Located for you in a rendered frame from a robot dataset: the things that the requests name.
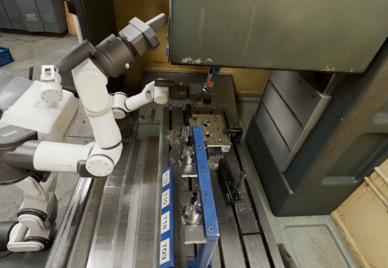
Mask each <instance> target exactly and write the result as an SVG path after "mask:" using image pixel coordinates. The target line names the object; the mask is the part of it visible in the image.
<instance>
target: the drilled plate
mask: <svg viewBox="0 0 388 268"><path fill-rule="evenodd" d="M195 117H196V118H195ZM197 118H198V119H197ZM191 119H193V120H191ZM214 120H215V121H214ZM196 121H197V122H196ZM203 121H204V122H203ZM189 123H190V126H201V127H202V132H203V135H204V136H203V138H204V140H205V141H208V140H209V142H207V145H208V146H207V147H208V152H229V150H230V143H229V139H228V137H227V133H223V132H222V133H221V129H223V128H224V127H225V126H224V123H223V119H222V116H221V115H218V114H192V118H189ZM194 123H195V124H194ZM210 123H211V124H212V125H210ZM202 124H203V125H204V126H203V125H202ZM215 125H216V126H215ZM206 126H207V127H206ZM217 140H219V141H217ZM221 142H222V143H221Z"/></svg>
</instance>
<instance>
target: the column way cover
mask: <svg viewBox="0 0 388 268"><path fill-rule="evenodd" d="M268 80H269V82H268V85H267V88H266V91H265V93H264V97H263V99H262V106H261V108H260V111H259V114H258V117H257V119H256V123H257V125H258V127H259V129H260V131H261V133H262V136H263V138H264V140H265V142H266V144H267V146H268V148H269V150H270V152H271V155H272V156H273V158H274V161H275V163H276V165H277V167H278V169H279V172H286V170H287V168H288V166H289V165H290V163H291V161H292V159H293V158H294V156H295V154H296V153H297V152H298V151H299V149H300V148H301V146H302V145H303V143H304V141H305V140H306V138H307V136H308V134H309V133H310V131H311V130H312V129H314V127H315V125H316V123H317V122H318V120H319V119H320V117H321V115H322V114H323V112H324V110H325V108H326V107H327V105H328V104H329V102H330V100H331V99H332V97H331V96H330V95H322V94H321V93H320V92H319V91H318V90H317V89H318V87H319V84H317V83H316V82H315V81H314V80H313V79H312V78H311V77H310V76H309V75H308V74H307V73H306V72H295V71H284V70H271V73H270V76H269V78H268Z"/></svg>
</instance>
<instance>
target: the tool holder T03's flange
mask: <svg viewBox="0 0 388 268"><path fill-rule="evenodd" d="M186 206H187V204H186V205H185V206H184V207H183V208H182V210H181V215H184V216H182V219H181V220H182V223H183V224H189V225H195V224H199V223H200V221H201V218H202V215H199V216H198V217H197V218H196V219H194V220H189V219H187V217H186V216H185V214H184V211H185V209H186Z"/></svg>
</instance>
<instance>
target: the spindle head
mask: <svg viewBox="0 0 388 268"><path fill-rule="evenodd" d="M387 37H388V0H170V35H169V62H171V65H186V66H207V67H219V68H241V69H263V70H284V71H295V72H317V73H339V74H350V75H362V73H363V72H364V71H365V70H366V69H367V67H368V66H369V64H370V63H371V61H372V60H373V58H374V56H375V55H376V53H377V52H378V50H379V49H380V47H381V46H382V44H383V43H384V41H385V40H386V38H387Z"/></svg>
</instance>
